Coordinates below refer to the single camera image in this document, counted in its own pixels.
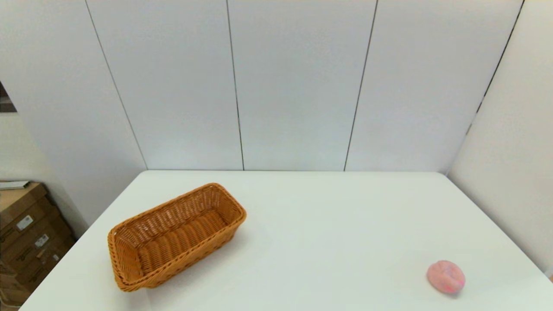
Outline orange woven wicker basket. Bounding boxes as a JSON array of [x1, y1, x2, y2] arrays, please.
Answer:
[[107, 182, 248, 292]]

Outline pink peach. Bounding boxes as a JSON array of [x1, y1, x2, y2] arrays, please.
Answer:
[[426, 260, 466, 295]]

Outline brown cardboard box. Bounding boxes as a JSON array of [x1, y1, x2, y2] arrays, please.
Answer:
[[0, 240, 78, 291], [0, 214, 73, 265], [0, 279, 34, 308], [0, 182, 59, 237]]

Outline dark background shelf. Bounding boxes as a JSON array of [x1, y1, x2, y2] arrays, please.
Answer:
[[0, 81, 18, 114]]

